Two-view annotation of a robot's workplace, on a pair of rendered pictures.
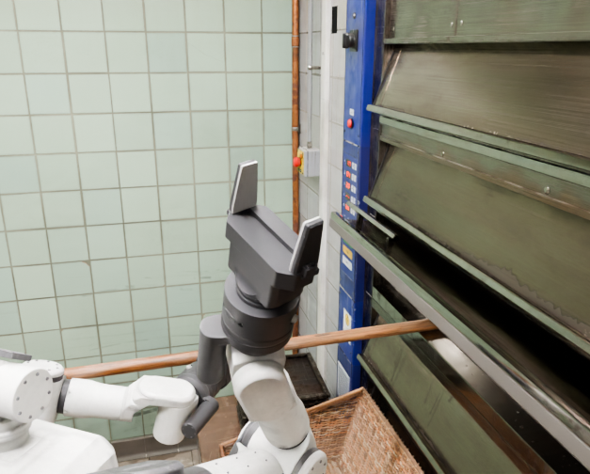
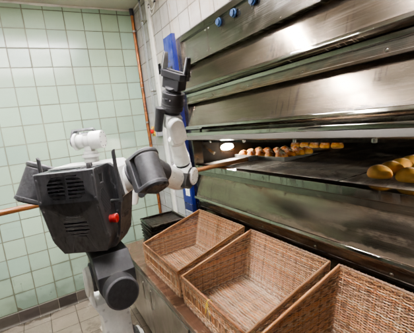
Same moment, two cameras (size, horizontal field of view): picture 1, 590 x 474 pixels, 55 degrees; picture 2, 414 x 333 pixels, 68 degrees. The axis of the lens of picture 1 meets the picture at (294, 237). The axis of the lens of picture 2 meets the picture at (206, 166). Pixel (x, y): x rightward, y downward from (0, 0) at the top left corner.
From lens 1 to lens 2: 0.75 m
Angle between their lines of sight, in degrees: 17
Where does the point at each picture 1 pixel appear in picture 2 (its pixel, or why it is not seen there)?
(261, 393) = (177, 127)
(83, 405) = not seen: hidden behind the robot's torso
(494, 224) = (235, 108)
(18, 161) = (17, 148)
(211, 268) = not seen: hidden behind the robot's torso
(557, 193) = (251, 84)
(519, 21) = (228, 39)
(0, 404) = (94, 139)
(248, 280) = (170, 86)
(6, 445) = (94, 159)
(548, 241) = (252, 102)
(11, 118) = (13, 127)
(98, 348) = not seen: hidden behind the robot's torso
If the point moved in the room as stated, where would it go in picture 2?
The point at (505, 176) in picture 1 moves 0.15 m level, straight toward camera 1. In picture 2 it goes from (235, 88) to (235, 86)
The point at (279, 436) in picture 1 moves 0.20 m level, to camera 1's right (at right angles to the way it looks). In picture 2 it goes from (181, 159) to (226, 152)
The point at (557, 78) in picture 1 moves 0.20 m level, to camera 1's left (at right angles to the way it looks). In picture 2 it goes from (243, 51) to (207, 53)
